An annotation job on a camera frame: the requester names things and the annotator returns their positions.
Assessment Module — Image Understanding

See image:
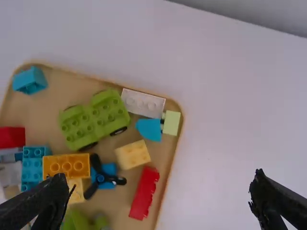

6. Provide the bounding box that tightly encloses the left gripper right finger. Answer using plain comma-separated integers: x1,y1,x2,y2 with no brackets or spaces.
248,168,307,230

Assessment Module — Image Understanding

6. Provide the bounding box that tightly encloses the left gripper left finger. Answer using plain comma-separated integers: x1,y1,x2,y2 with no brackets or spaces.
0,172,77,230

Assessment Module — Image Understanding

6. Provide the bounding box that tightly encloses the large blue toy brick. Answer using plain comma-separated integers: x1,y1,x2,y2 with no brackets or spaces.
21,145,53,193

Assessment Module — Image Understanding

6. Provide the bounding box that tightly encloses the white and grey toy brick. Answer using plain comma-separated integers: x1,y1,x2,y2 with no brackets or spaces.
0,147,24,189

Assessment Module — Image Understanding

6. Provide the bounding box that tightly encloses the pale yellow toy brick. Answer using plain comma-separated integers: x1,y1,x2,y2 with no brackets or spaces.
114,139,152,171
66,177,85,205

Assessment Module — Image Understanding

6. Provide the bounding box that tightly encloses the red toy brick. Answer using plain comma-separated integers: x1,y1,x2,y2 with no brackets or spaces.
129,165,161,220
0,126,26,150

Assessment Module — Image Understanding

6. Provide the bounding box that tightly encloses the tan tray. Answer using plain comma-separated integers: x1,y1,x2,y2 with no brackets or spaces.
0,62,185,230

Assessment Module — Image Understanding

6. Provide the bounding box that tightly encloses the green toy car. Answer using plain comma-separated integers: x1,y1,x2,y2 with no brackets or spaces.
59,88,131,152

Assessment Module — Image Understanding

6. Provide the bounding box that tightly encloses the blue sloped toy brick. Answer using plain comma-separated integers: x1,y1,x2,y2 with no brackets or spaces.
135,118,164,142

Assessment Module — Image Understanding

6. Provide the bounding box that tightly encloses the pale green toy brick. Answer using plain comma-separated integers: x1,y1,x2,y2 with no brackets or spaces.
160,110,182,137

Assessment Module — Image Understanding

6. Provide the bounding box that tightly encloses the blue brick with black propeller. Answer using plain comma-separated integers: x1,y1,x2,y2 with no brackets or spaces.
83,153,127,200

